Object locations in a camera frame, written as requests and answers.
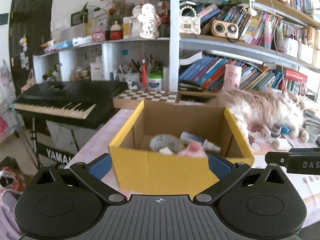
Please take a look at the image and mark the red tassel ornament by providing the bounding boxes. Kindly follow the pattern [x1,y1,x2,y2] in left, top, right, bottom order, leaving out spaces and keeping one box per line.
[140,59,148,88]

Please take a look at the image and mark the blue plastic bag roll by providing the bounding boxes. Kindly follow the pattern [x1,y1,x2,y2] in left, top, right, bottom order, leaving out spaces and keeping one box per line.
[281,126,290,134]

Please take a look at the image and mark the yellow cardboard box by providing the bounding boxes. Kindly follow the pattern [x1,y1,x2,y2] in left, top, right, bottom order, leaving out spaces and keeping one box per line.
[108,100,255,196]

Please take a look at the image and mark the fluffy orange white cat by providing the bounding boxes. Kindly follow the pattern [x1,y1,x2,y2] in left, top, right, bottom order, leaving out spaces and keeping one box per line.
[207,89,309,142]

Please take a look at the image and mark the large white charger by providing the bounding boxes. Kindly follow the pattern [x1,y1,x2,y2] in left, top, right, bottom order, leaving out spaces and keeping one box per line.
[272,138,292,151]

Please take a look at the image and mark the pink cartoon cup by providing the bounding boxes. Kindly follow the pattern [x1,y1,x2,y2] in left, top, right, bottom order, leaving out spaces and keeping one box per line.
[222,64,242,90]

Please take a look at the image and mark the purple toy car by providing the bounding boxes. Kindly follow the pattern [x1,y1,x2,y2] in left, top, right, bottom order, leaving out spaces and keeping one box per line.
[271,124,282,138]

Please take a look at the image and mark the white bookshelf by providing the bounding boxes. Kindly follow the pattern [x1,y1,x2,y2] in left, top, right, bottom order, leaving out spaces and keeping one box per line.
[32,0,320,98]

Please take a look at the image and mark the white quilted handbag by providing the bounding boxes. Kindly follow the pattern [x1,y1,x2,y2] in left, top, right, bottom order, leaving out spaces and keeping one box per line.
[179,5,201,35]

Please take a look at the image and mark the white jar green lid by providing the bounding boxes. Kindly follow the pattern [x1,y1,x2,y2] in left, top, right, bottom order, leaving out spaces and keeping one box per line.
[148,73,163,91]

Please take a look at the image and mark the stack of books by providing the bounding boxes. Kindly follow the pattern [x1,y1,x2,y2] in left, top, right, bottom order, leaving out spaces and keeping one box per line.
[303,109,320,129]

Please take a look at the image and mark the wooden retro radio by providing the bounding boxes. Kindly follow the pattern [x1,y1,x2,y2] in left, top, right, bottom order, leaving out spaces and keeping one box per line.
[212,20,239,39]

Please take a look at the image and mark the pink plush paw toy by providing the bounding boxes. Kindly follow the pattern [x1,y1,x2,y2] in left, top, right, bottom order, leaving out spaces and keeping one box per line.
[177,141,208,158]

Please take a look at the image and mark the yellow tape roll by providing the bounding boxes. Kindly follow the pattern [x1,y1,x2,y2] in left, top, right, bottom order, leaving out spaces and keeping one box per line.
[149,134,185,155]

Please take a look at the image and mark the black electronic keyboard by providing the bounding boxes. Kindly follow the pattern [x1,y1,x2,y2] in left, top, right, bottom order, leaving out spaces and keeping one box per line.
[13,81,128,129]

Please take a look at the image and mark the wooden chessboard box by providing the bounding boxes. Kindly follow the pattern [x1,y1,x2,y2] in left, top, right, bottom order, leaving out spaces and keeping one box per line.
[113,89,180,110]

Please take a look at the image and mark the small white red box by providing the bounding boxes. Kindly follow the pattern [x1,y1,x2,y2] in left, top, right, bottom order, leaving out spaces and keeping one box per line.
[261,125,271,141]

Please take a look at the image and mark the red book box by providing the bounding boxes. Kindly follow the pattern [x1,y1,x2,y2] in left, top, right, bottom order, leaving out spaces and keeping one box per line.
[284,68,308,83]

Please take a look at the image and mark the blue white spray bottle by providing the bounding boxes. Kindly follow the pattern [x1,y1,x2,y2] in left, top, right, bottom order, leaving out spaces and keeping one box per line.
[180,132,221,153]

